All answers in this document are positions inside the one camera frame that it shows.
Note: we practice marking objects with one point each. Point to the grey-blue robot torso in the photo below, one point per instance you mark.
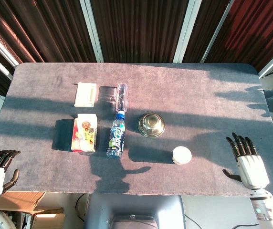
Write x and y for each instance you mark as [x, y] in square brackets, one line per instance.
[131, 207]

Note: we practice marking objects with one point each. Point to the white round container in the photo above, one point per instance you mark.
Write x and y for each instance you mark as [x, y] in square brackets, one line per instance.
[181, 154]

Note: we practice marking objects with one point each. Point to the stainless steel bowl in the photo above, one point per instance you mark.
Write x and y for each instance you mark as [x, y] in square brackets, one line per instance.
[151, 125]

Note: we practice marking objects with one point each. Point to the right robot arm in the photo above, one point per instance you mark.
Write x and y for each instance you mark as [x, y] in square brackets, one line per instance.
[263, 207]

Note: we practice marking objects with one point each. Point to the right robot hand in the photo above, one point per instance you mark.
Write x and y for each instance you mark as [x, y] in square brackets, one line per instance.
[252, 169]

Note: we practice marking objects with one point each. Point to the blue-grey table cloth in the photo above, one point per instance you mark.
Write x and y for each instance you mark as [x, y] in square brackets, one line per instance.
[186, 95]

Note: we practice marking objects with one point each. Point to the blue labelled drink bottle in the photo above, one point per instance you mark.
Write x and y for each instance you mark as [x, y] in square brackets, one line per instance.
[116, 140]

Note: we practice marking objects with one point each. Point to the dark brown curtain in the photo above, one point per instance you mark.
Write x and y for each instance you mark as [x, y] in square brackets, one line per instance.
[139, 28]
[43, 28]
[205, 23]

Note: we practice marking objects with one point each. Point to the reddish brown curtain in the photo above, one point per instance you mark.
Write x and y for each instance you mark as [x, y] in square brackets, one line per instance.
[253, 28]

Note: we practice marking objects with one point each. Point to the white plastic box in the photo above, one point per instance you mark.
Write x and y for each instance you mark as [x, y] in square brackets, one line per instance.
[85, 95]

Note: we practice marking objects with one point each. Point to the red snack carton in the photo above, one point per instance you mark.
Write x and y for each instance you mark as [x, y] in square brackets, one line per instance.
[85, 136]

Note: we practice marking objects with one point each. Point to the brown cardboard box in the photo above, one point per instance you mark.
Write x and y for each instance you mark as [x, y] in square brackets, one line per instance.
[19, 200]

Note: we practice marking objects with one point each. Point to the clear empty plastic bottle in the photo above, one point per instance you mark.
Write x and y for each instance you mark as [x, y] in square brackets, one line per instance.
[122, 97]

